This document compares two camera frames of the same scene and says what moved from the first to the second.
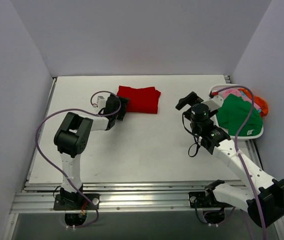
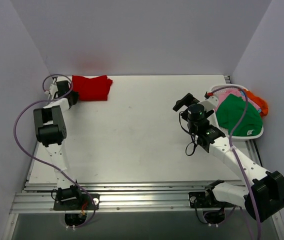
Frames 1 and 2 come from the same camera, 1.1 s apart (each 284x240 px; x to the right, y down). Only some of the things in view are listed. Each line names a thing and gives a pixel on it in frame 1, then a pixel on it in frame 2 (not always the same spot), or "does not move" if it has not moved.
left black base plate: x=76 y=202 does not move
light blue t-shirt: x=259 y=109 does not move
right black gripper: x=188 y=100 does not move
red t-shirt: x=144 y=100 → x=96 y=88
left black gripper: x=122 y=108 → x=73 y=97
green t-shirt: x=233 y=112 does not move
